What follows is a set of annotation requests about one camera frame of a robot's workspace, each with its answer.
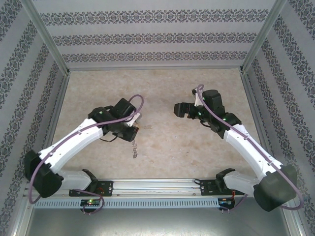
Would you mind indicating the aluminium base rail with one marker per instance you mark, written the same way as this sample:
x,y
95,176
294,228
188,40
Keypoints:
x,y
157,186

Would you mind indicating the grey metal base panel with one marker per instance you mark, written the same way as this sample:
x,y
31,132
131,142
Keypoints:
x,y
157,223

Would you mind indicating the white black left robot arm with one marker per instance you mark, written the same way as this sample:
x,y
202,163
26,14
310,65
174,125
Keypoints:
x,y
73,142

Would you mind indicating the metal key holder with rings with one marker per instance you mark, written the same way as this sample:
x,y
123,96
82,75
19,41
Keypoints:
x,y
134,150

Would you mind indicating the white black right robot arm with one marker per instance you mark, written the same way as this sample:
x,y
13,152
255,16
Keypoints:
x,y
246,150

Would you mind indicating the aluminium frame corner post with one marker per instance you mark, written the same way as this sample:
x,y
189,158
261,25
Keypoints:
x,y
262,37
47,37

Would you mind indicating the small controller circuit board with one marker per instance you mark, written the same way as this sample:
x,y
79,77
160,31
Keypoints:
x,y
89,202
225,201

